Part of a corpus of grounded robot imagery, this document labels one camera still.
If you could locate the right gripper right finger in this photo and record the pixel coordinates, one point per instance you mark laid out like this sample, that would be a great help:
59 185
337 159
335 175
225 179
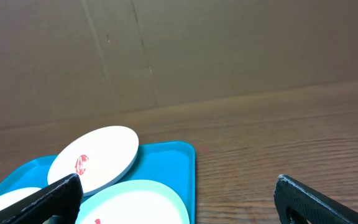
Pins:
297 203

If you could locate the light blue plate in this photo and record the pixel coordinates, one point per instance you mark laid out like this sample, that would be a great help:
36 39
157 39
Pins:
136 202

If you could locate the white plate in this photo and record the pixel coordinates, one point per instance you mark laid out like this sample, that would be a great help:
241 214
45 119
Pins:
100 158

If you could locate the yellow-green plate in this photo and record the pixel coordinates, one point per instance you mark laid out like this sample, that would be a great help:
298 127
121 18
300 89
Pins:
14 196

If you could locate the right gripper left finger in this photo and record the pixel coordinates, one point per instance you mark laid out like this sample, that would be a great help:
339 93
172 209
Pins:
58 202

